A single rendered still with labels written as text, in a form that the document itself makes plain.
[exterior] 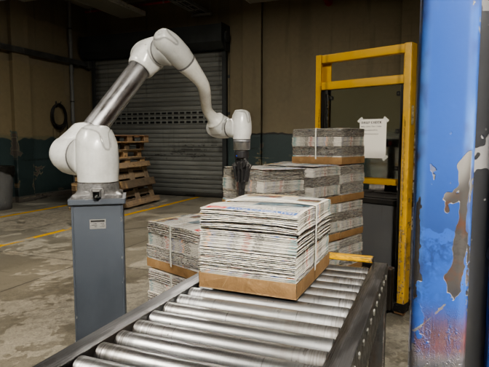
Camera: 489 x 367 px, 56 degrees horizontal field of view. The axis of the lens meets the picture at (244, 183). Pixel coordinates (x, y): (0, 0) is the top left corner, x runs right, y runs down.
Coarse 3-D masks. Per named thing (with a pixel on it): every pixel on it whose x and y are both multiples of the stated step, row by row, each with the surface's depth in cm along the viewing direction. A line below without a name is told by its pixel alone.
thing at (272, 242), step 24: (216, 216) 127; (240, 216) 124; (264, 216) 121; (288, 216) 118; (312, 216) 131; (216, 240) 128; (240, 240) 125; (264, 240) 122; (288, 240) 119; (216, 264) 129; (240, 264) 126; (264, 264) 123; (288, 264) 120
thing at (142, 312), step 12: (192, 276) 143; (180, 288) 131; (156, 300) 121; (168, 300) 122; (132, 312) 113; (144, 312) 113; (108, 324) 106; (120, 324) 106; (132, 324) 107; (96, 336) 99; (108, 336) 99; (72, 348) 94; (84, 348) 94; (48, 360) 88; (60, 360) 88; (72, 360) 89
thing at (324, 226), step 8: (256, 200) 145; (264, 200) 145; (272, 200) 145; (280, 200) 145; (296, 200) 145; (304, 200) 145; (312, 200) 145; (320, 200) 145; (328, 200) 148; (320, 208) 138; (328, 208) 149; (320, 216) 140; (328, 216) 150; (320, 224) 141; (328, 224) 150; (320, 232) 141; (328, 232) 152; (320, 240) 144; (328, 240) 153; (320, 248) 144; (320, 256) 143
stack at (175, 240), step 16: (336, 208) 283; (160, 224) 216; (176, 224) 213; (192, 224) 214; (336, 224) 282; (160, 240) 218; (176, 240) 210; (192, 240) 201; (336, 240) 287; (160, 256) 218; (176, 256) 210; (192, 256) 202; (160, 272) 219; (160, 288) 221
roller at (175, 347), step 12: (120, 336) 100; (132, 336) 100; (144, 336) 99; (156, 336) 99; (144, 348) 97; (156, 348) 96; (168, 348) 95; (180, 348) 95; (192, 348) 94; (204, 348) 94; (216, 348) 94; (204, 360) 92; (216, 360) 91; (228, 360) 90; (240, 360) 90; (252, 360) 89; (264, 360) 89; (276, 360) 88; (288, 360) 89
